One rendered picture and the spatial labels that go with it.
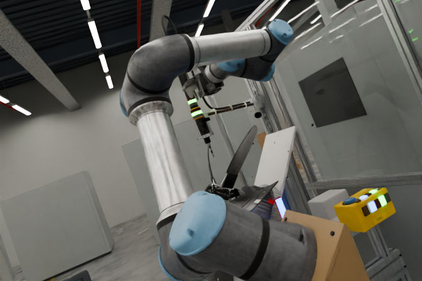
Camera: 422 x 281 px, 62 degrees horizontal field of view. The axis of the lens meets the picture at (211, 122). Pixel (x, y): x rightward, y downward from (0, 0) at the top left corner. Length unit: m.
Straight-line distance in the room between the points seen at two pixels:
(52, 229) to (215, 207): 8.13
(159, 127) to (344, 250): 0.47
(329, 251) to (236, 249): 0.15
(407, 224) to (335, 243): 1.23
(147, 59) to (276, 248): 0.49
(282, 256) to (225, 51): 0.52
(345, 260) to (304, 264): 0.07
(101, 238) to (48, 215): 1.25
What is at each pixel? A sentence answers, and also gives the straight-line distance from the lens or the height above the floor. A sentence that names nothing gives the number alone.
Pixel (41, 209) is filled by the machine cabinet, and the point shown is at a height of 1.46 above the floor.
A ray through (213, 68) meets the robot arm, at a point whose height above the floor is 1.64.
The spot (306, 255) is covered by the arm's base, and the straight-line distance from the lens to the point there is 0.66.
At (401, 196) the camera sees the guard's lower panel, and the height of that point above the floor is 0.91.
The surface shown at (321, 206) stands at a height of 0.95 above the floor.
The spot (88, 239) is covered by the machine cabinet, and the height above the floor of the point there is 0.48.
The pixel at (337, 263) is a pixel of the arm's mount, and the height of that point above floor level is 1.17.
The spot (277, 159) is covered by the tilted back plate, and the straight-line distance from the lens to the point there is 1.67.
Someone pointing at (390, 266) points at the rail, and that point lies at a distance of 1.39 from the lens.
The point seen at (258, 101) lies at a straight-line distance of 1.93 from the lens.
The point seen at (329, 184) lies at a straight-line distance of 2.07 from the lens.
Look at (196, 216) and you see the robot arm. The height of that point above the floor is 1.32.
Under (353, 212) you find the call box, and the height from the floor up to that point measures 1.05.
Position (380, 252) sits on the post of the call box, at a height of 0.88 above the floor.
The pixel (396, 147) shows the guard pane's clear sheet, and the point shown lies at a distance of 1.71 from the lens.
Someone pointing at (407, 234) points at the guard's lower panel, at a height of 0.72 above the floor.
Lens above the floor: 1.42
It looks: 3 degrees up
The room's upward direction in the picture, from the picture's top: 21 degrees counter-clockwise
